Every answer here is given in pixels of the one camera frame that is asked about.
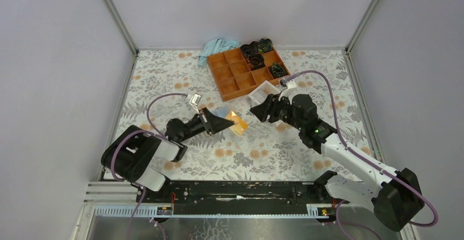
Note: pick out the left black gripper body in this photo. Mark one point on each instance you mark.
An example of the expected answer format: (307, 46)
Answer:
(194, 126)

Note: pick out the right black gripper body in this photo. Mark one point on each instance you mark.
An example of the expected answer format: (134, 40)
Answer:
(283, 112)

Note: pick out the beige card holder wallet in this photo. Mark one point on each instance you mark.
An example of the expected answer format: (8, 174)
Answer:
(222, 112)

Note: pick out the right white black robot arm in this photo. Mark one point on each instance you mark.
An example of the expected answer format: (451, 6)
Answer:
(381, 189)

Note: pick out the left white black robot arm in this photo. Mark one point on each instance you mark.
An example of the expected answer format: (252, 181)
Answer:
(129, 156)

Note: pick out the white card box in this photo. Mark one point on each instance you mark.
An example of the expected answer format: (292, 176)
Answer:
(260, 93)

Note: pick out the dark rolled band right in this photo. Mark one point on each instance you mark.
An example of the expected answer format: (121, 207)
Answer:
(278, 70)

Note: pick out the dark rolled band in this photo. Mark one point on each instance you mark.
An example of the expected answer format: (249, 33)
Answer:
(249, 49)
(278, 70)
(255, 61)

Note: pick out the orange compartment tray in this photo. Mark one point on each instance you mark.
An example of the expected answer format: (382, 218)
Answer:
(233, 76)

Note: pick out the dark rolled band middle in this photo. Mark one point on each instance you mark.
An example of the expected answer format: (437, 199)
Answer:
(255, 61)

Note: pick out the dark rolled band top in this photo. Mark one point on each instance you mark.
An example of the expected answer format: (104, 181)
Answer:
(249, 49)

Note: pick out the dark rolled band corner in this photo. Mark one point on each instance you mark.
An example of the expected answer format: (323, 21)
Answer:
(265, 45)

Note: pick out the light blue cloth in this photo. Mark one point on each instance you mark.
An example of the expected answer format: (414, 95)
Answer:
(216, 46)

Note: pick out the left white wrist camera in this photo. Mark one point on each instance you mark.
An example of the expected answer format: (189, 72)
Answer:
(194, 100)

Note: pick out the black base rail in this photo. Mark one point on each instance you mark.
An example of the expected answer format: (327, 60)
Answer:
(188, 197)

